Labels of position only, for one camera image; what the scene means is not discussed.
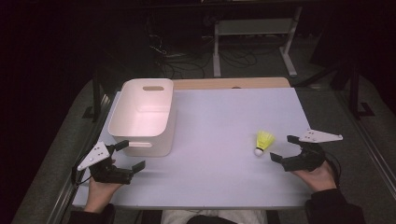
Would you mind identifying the yellow shuttlecock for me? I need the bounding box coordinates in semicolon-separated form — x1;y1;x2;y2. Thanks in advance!
253;130;276;157

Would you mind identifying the aluminium frame rail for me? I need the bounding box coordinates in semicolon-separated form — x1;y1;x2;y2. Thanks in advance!
46;92;113;224
334;90;396;200

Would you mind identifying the tangle of floor cables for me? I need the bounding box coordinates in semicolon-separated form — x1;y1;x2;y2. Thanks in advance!
146;15;260;80

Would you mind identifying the white metal desk frame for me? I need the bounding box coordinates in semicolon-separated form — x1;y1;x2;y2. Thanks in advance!
213;6;304;78

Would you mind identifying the person's lap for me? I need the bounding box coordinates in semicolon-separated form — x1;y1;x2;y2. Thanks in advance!
160;209;269;224

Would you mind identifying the person's right hand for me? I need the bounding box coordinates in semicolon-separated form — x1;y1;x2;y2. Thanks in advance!
290;160;338;193

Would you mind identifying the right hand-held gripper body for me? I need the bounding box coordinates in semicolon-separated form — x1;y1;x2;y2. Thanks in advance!
281;129;344;173

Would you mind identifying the white plastic storage bin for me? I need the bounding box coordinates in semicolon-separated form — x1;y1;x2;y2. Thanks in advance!
107;77;177;158

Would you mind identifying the person's left hand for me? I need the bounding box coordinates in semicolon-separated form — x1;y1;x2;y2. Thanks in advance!
83;179;124;214

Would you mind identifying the left hand-held gripper cable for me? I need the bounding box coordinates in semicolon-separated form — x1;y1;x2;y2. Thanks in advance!
70;148;94;188

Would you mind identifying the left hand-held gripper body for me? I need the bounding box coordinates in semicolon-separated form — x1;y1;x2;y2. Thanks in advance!
77;141;134;186

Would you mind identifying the black metal stand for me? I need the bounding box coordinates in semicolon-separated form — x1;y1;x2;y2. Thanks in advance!
82;66;125;122
292;59;376;120

